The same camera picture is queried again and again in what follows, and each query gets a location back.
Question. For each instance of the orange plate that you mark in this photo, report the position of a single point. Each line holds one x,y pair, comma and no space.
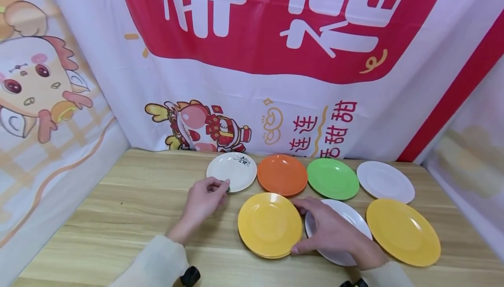
282,175

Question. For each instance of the green plate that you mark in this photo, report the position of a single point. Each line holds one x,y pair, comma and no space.
333,178

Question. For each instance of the person's right hand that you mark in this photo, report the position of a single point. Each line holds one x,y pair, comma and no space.
334,232

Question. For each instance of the yellow plate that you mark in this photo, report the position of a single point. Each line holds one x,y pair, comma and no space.
403,232
268,225

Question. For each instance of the person's right fingers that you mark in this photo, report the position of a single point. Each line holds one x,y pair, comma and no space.
309,206

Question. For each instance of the person's right thumb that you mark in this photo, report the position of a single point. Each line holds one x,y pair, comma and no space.
304,246

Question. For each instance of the person's left fingers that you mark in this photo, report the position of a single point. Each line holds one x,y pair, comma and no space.
215,183

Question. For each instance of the person's left hand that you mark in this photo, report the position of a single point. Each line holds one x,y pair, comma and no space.
201,204

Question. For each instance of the black wrist band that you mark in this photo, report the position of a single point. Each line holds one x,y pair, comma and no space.
355,283
190,276

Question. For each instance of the white plate with black print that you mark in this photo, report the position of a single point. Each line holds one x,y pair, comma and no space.
240,171

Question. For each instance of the plain white plate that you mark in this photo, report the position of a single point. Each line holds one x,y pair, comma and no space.
352,217
386,181

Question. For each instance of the person's left thumb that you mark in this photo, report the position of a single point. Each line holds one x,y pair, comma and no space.
220,198

